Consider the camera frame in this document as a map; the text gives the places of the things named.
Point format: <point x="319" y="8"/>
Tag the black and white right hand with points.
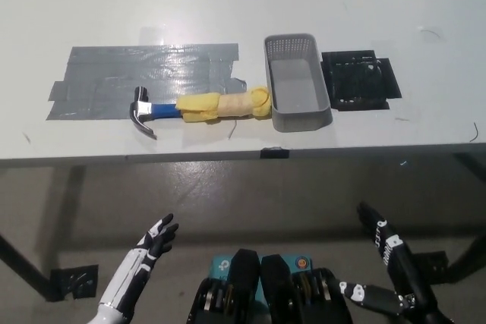
<point x="398" y="259"/>

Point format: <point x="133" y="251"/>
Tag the white and black left hand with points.
<point x="140" y="259"/>

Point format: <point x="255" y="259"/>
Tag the black robot torso teal tops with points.
<point x="273" y="293"/>

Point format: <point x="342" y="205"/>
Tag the gray plastic basket container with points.
<point x="296" y="89"/>

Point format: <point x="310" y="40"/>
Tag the black table leg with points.
<point x="23" y="263"/>
<point x="469" y="257"/>

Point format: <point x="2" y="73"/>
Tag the gray duct tape patch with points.
<point x="114" y="70"/>

